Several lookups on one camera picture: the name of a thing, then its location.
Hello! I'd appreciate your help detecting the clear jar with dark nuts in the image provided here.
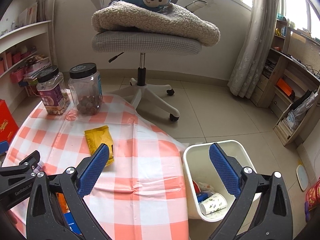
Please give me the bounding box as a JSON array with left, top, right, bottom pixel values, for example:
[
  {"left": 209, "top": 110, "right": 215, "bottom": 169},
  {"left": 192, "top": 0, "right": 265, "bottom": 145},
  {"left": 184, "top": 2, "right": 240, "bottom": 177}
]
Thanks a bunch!
[{"left": 68, "top": 63, "right": 103, "bottom": 115}]

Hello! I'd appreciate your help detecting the orange peel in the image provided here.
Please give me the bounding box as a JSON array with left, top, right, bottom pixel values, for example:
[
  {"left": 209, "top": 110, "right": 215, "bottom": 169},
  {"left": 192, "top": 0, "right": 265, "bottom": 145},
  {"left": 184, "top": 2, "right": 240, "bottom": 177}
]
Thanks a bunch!
[{"left": 56, "top": 193, "right": 69, "bottom": 214}]

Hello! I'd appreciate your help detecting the right beige curtain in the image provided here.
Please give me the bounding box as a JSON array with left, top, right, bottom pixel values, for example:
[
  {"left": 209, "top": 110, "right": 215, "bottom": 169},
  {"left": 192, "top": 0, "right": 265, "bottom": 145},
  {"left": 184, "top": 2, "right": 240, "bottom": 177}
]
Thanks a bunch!
[{"left": 227, "top": 0, "right": 280, "bottom": 99}]

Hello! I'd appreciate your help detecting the red patterned bag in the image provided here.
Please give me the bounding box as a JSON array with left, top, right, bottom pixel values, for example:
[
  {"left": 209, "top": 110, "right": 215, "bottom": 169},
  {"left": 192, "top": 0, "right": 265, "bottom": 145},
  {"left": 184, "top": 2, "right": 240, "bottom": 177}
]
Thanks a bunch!
[{"left": 304, "top": 179, "right": 320, "bottom": 222}]

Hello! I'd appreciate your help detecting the white paper cup leaf print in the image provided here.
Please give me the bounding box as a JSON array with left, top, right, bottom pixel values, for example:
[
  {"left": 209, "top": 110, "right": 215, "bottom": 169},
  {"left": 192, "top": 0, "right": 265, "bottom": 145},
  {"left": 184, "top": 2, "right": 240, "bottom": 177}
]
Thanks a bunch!
[{"left": 199, "top": 193, "right": 227, "bottom": 216}]

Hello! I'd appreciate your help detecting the yellow snack bag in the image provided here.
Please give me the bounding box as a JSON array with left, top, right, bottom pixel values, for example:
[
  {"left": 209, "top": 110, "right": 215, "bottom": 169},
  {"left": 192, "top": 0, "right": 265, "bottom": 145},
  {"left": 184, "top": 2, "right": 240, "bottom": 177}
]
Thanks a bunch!
[{"left": 84, "top": 125, "right": 114, "bottom": 167}]

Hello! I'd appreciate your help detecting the red gift box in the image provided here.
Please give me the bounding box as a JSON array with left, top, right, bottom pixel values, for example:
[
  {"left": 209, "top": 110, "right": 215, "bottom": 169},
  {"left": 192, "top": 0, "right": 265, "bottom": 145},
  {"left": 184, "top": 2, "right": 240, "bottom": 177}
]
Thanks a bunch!
[{"left": 0, "top": 99, "right": 18, "bottom": 143}]

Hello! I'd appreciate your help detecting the white tissue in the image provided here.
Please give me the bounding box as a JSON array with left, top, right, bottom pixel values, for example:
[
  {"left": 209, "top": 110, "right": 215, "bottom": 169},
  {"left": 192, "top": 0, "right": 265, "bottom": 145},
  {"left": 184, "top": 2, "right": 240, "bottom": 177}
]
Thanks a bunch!
[{"left": 198, "top": 182, "right": 215, "bottom": 193}]

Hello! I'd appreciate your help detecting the left beige curtain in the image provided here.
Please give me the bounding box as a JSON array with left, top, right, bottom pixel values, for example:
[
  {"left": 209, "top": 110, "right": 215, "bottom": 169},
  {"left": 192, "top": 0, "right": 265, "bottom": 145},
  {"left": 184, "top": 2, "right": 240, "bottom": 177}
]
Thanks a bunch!
[{"left": 37, "top": 0, "right": 57, "bottom": 64}]

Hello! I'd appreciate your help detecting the white wall bookshelf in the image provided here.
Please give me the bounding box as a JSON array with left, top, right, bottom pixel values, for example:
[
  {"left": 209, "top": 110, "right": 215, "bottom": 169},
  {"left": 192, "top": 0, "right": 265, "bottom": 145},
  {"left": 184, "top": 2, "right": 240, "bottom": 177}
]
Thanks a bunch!
[{"left": 1, "top": 0, "right": 51, "bottom": 112}]

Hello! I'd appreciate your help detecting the jar with purple label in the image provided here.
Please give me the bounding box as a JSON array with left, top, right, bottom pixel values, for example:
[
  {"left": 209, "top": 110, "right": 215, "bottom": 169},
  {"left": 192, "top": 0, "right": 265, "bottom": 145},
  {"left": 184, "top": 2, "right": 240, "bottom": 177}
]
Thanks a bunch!
[{"left": 36, "top": 65, "right": 70, "bottom": 115}]

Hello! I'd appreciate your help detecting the grey office chair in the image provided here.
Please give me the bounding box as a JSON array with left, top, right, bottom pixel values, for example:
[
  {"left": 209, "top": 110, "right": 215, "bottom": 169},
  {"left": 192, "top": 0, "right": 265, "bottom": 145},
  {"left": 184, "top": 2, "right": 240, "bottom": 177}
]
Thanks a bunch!
[{"left": 92, "top": 0, "right": 199, "bottom": 122}]

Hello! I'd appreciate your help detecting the blue tissue box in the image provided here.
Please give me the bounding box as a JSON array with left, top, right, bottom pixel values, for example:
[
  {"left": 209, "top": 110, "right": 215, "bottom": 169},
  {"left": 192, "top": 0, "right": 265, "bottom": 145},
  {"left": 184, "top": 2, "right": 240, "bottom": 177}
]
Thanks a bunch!
[{"left": 196, "top": 191, "right": 212, "bottom": 203}]

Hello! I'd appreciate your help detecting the white plastic trash bin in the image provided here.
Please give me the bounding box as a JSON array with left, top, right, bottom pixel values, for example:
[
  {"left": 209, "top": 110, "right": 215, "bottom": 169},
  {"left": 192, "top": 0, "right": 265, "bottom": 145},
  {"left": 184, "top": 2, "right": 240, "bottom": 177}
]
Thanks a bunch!
[{"left": 183, "top": 140, "right": 255, "bottom": 223}]

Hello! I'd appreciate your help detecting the beige fleece blanket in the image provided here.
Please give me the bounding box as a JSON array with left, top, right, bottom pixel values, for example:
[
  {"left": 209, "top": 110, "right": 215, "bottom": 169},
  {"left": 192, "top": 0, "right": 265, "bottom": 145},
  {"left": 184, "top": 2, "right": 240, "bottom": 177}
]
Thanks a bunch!
[{"left": 91, "top": 1, "right": 220, "bottom": 47}]

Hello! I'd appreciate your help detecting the wooden desk shelf unit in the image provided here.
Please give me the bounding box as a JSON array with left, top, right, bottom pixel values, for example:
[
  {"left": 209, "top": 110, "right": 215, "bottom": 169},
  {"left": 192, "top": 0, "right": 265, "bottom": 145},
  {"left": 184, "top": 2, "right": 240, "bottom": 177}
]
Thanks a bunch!
[{"left": 251, "top": 16, "right": 319, "bottom": 145}]

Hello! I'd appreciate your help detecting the beige curtain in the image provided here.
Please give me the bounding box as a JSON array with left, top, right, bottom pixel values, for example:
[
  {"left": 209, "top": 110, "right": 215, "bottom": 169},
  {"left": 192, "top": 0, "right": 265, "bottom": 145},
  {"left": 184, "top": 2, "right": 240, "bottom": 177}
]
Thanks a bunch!
[
  {"left": 37, "top": 0, "right": 57, "bottom": 64},
  {"left": 227, "top": 0, "right": 280, "bottom": 99}
]

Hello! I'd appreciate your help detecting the white bathroom scale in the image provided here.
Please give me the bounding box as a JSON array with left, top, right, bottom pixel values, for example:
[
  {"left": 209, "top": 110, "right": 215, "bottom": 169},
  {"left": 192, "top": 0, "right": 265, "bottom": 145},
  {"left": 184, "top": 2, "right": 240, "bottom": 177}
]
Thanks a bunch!
[{"left": 296, "top": 164, "right": 309, "bottom": 192}]

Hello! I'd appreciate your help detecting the red white snack wrapper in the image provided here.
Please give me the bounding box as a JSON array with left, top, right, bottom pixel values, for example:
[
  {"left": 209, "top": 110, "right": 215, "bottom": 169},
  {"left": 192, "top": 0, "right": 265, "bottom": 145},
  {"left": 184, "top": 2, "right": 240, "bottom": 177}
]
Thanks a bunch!
[{"left": 193, "top": 180, "right": 201, "bottom": 195}]

